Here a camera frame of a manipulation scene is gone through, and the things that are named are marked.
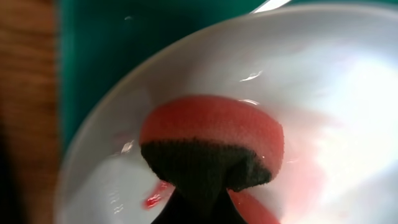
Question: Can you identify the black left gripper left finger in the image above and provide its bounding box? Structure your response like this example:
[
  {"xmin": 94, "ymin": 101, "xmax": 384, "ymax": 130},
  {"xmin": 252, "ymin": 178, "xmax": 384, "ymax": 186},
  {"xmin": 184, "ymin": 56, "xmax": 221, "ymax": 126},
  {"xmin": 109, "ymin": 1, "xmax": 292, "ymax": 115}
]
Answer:
[{"xmin": 151, "ymin": 190, "xmax": 187, "ymax": 224}]

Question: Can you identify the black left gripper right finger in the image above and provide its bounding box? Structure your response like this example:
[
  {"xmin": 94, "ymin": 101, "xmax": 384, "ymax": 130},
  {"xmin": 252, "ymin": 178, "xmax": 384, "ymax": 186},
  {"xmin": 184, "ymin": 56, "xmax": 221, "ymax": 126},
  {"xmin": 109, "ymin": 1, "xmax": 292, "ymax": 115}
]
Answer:
[{"xmin": 214, "ymin": 189, "xmax": 247, "ymax": 224}]

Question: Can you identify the light blue plate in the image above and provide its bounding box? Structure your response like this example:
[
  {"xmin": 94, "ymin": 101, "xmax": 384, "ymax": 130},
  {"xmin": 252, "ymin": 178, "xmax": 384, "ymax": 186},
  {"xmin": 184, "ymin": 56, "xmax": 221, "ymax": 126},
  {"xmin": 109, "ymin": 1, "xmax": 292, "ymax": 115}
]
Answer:
[{"xmin": 55, "ymin": 3, "xmax": 397, "ymax": 223}]

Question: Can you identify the teal plastic tray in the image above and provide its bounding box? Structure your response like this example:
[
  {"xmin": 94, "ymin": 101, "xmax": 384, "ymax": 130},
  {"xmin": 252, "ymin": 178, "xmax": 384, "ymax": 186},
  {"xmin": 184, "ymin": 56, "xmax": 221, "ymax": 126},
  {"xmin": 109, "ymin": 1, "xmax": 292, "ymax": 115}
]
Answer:
[{"xmin": 57, "ymin": 0, "xmax": 398, "ymax": 156}]

